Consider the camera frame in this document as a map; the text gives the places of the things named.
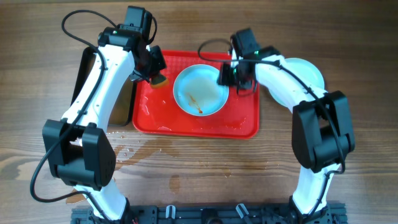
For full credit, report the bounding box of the orange sponge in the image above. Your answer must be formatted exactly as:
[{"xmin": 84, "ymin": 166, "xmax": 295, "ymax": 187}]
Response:
[{"xmin": 150, "ymin": 74, "xmax": 169, "ymax": 89}]

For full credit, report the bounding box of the stained pale blue plate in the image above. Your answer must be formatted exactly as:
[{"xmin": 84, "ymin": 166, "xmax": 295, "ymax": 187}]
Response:
[{"xmin": 173, "ymin": 64, "xmax": 229, "ymax": 116}]

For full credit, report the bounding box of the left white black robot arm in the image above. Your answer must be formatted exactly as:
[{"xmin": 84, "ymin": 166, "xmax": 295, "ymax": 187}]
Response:
[{"xmin": 39, "ymin": 27, "xmax": 166, "ymax": 223}]

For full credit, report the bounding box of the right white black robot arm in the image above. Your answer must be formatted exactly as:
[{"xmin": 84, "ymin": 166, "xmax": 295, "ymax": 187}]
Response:
[{"xmin": 219, "ymin": 47, "xmax": 355, "ymax": 223}]

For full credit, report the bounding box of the black tray with brown water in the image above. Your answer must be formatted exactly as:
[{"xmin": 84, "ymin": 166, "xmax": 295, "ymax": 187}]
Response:
[{"xmin": 71, "ymin": 47, "xmax": 136, "ymax": 127}]

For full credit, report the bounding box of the left black cable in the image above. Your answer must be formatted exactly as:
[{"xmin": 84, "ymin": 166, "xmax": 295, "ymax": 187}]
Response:
[{"xmin": 29, "ymin": 9, "xmax": 158, "ymax": 222}]

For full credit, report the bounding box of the black cable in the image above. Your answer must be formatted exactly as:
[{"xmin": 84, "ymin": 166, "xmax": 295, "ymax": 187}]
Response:
[
  {"xmin": 29, "ymin": 9, "xmax": 158, "ymax": 222},
  {"xmin": 197, "ymin": 37, "xmax": 346, "ymax": 218}
]

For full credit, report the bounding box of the right black cable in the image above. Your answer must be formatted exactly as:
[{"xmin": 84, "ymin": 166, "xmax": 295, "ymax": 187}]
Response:
[{"xmin": 197, "ymin": 37, "xmax": 346, "ymax": 218}]

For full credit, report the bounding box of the black mounting rail base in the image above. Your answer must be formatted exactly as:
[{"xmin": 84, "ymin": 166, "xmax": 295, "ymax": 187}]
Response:
[{"xmin": 70, "ymin": 203, "xmax": 348, "ymax": 224}]

